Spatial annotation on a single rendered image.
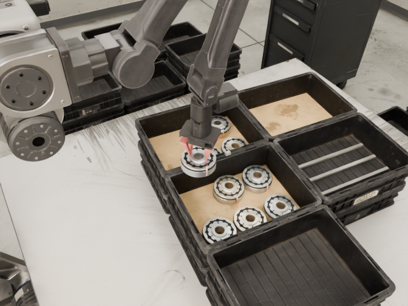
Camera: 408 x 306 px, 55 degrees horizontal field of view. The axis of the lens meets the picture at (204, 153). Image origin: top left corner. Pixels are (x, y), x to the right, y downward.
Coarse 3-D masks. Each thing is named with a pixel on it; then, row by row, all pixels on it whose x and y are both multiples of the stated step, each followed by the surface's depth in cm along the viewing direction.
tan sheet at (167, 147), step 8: (232, 128) 156; (160, 136) 152; (168, 136) 152; (176, 136) 152; (232, 136) 153; (240, 136) 153; (152, 144) 148; (160, 144) 148; (168, 144) 148; (176, 144) 148; (216, 144) 149; (160, 152) 145; (168, 152) 145; (176, 152) 145; (160, 160) 142; (168, 160) 142; (176, 160) 143; (168, 168) 140
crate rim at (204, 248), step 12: (264, 144) 135; (228, 156) 131; (168, 180) 122; (300, 180) 124; (312, 192) 120; (180, 204) 116; (312, 204) 117; (288, 216) 114; (192, 228) 110; (252, 228) 111; (204, 240) 107; (228, 240) 108; (204, 252) 107
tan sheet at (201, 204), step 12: (276, 180) 137; (192, 192) 132; (204, 192) 132; (252, 192) 133; (264, 192) 133; (276, 192) 133; (192, 204) 129; (204, 204) 129; (216, 204) 129; (240, 204) 129; (252, 204) 129; (192, 216) 125; (204, 216) 125; (216, 216) 126; (228, 216) 126
